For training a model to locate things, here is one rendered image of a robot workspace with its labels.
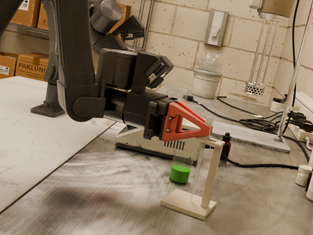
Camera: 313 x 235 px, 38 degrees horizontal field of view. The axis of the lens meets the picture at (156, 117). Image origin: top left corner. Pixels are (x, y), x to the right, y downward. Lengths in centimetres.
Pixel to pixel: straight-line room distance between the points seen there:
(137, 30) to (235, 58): 241
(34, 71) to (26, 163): 250
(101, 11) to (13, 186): 49
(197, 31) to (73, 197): 283
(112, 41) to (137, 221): 54
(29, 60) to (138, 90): 260
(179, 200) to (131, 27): 49
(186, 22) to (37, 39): 119
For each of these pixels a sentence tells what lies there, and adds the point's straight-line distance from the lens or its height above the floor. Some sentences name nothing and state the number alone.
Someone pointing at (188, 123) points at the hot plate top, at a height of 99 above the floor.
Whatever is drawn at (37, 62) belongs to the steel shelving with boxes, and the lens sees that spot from 335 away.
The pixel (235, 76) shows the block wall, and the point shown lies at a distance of 351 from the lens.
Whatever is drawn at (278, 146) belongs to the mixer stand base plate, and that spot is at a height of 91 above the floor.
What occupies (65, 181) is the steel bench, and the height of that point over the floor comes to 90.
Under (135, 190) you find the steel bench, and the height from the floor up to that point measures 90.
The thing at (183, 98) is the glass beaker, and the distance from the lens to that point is 106.
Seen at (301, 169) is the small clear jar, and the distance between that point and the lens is 111.
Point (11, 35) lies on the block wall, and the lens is 388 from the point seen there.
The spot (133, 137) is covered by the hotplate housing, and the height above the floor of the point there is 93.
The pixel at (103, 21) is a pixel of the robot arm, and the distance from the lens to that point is 110.
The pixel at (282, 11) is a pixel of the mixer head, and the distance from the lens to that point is 144.
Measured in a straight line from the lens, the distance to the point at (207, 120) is 77.
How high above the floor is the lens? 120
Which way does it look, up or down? 12 degrees down
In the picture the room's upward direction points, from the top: 12 degrees clockwise
